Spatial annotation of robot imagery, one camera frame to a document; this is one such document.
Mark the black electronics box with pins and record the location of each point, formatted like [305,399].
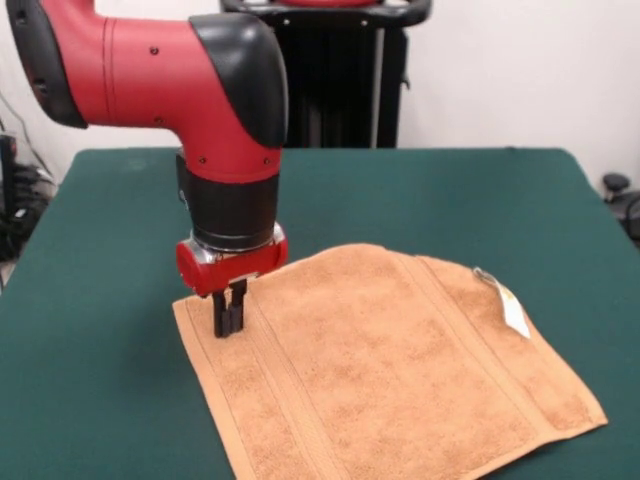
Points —
[7,170]

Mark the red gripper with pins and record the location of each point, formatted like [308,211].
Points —
[235,270]

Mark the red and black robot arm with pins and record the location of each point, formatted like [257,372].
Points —
[175,85]

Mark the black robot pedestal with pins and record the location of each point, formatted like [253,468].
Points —
[340,90]

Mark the tan terry towel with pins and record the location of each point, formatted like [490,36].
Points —
[375,375]

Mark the dark green table cloth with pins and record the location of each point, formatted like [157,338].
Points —
[100,375]

